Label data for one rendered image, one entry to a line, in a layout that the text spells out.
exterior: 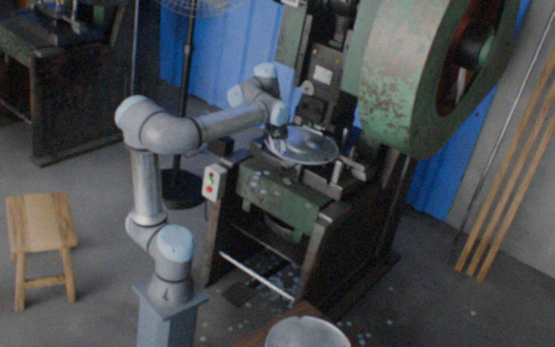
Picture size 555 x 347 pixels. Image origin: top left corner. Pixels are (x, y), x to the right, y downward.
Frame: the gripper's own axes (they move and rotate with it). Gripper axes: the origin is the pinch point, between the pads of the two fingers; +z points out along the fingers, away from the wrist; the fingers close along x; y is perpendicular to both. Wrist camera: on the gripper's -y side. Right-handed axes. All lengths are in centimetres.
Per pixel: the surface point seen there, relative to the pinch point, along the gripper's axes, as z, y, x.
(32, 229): 15, -8, -99
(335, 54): -29.1, -9.2, 27.1
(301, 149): 3.8, -4.0, 8.8
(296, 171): 12.4, -2.7, 5.4
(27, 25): -25, -144, -111
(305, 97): -13.3, -11.9, 14.6
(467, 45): -37, 22, 62
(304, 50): -30.5, -15.0, 16.9
